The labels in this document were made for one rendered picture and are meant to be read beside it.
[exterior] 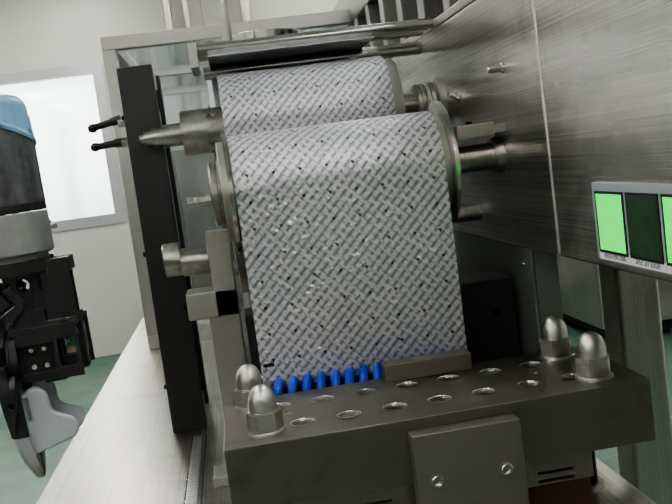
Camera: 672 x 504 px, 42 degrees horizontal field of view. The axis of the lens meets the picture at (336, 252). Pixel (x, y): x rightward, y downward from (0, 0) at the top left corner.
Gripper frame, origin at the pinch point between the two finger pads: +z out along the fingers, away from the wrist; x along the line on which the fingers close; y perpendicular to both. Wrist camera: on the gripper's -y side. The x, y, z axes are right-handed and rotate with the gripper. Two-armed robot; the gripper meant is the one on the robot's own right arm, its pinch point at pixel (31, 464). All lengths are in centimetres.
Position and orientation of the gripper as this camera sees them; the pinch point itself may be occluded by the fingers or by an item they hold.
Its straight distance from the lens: 92.3
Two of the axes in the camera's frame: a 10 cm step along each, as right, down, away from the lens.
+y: 9.8, -1.6, 1.2
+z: 1.5, 9.8, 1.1
